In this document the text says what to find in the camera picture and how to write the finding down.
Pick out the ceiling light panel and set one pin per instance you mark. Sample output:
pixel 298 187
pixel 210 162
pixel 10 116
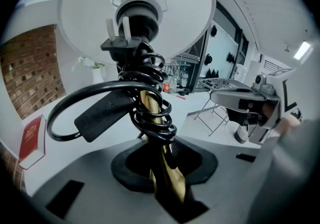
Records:
pixel 302 50

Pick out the grey metal folding rack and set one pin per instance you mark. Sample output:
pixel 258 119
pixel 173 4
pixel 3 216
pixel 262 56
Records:
pixel 220 83

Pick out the person's right hand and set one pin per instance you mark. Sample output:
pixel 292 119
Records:
pixel 288 122

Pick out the round black wall item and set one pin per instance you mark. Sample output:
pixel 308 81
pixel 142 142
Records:
pixel 230 57
pixel 214 30
pixel 208 59

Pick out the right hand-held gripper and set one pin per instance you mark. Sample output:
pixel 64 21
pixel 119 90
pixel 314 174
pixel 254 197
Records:
pixel 271 97

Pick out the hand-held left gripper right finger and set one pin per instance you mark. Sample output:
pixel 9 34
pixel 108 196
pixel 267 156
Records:
pixel 225 188

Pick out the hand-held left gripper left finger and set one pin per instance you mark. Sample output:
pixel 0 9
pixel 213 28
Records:
pixel 105 193

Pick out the black cone-shaped object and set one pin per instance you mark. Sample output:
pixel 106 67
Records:
pixel 208 74
pixel 212 74
pixel 216 74

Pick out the red gold-printed book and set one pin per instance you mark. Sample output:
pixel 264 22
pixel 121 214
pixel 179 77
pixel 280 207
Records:
pixel 31 137

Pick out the pale teal wall panel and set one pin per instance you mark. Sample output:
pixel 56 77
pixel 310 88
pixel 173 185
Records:
pixel 222 47

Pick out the dark red book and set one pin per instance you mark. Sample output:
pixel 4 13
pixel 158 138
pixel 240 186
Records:
pixel 181 97

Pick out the white shade brass table lamp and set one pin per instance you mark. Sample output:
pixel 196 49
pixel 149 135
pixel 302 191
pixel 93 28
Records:
pixel 87 5

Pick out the red box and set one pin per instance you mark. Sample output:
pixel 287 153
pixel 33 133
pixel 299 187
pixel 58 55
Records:
pixel 167 88

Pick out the woven grey basket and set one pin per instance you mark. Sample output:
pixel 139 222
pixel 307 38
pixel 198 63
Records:
pixel 241 135

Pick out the white ceramic vase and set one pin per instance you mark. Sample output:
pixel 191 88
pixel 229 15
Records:
pixel 97 76

